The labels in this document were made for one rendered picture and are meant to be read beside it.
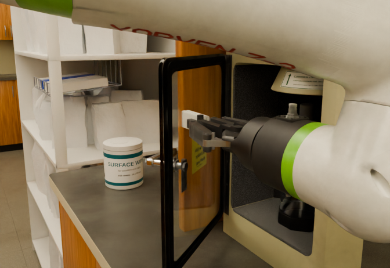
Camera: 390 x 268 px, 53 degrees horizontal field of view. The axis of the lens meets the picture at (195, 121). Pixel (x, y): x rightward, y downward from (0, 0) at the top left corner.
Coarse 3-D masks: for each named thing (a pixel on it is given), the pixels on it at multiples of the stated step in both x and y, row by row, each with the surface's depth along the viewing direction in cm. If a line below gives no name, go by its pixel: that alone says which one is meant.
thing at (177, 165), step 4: (176, 160) 69; (184, 160) 68; (176, 164) 68; (180, 164) 68; (184, 164) 68; (176, 168) 68; (180, 168) 68; (184, 168) 67; (184, 172) 68; (184, 176) 69; (184, 180) 69; (184, 184) 69; (184, 188) 69
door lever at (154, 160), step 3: (159, 153) 73; (153, 156) 72; (156, 156) 72; (159, 156) 72; (147, 159) 70; (150, 159) 70; (153, 159) 70; (156, 159) 71; (159, 159) 72; (147, 162) 70; (150, 162) 70; (153, 162) 70; (156, 162) 70; (159, 162) 69; (147, 165) 70; (150, 165) 70; (153, 165) 70; (156, 165) 70; (159, 165) 70
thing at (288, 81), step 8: (280, 72) 80; (288, 72) 77; (296, 72) 76; (280, 80) 79; (288, 80) 76; (296, 80) 75; (304, 80) 74; (312, 80) 74; (320, 80) 73; (272, 88) 81; (280, 88) 78; (288, 88) 76; (296, 88) 75; (304, 88) 74; (312, 88) 73; (320, 88) 73
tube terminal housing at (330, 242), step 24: (336, 96) 64; (336, 120) 65; (240, 216) 92; (240, 240) 93; (264, 240) 85; (336, 240) 71; (360, 240) 75; (288, 264) 79; (312, 264) 73; (336, 264) 72; (360, 264) 77
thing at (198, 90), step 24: (192, 72) 72; (216, 72) 84; (192, 96) 73; (216, 96) 85; (192, 144) 75; (192, 168) 76; (216, 168) 89; (192, 192) 77; (216, 192) 91; (192, 216) 78; (192, 240) 79
